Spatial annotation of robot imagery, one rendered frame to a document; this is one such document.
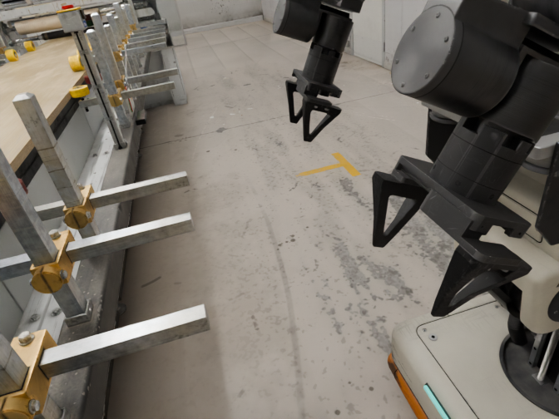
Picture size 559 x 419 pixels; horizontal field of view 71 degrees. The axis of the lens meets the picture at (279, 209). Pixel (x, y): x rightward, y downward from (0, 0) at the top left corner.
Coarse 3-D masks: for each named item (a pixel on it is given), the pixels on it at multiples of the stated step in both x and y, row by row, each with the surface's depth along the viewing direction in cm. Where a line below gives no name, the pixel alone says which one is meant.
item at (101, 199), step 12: (156, 180) 101; (168, 180) 101; (180, 180) 102; (96, 192) 100; (108, 192) 100; (120, 192) 99; (132, 192) 100; (144, 192) 101; (156, 192) 102; (48, 204) 99; (60, 204) 98; (96, 204) 99; (108, 204) 100; (48, 216) 98; (60, 216) 98
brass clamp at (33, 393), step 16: (48, 336) 62; (32, 352) 58; (32, 368) 55; (32, 384) 54; (48, 384) 58; (0, 400) 52; (16, 400) 52; (32, 400) 53; (0, 416) 50; (16, 416) 51; (32, 416) 53
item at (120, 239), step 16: (144, 224) 80; (160, 224) 79; (176, 224) 79; (192, 224) 80; (80, 240) 79; (96, 240) 78; (112, 240) 78; (128, 240) 78; (144, 240) 79; (16, 256) 77; (80, 256) 78; (0, 272) 75; (16, 272) 76
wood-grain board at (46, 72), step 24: (48, 48) 332; (72, 48) 308; (0, 72) 253; (24, 72) 239; (48, 72) 226; (72, 72) 215; (0, 96) 186; (48, 96) 171; (0, 120) 149; (48, 120) 142; (0, 144) 123; (24, 144) 119
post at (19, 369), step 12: (0, 336) 51; (0, 348) 50; (12, 348) 53; (0, 360) 50; (12, 360) 52; (0, 372) 50; (12, 372) 52; (24, 372) 54; (0, 384) 51; (12, 384) 52; (48, 396) 59; (48, 408) 58
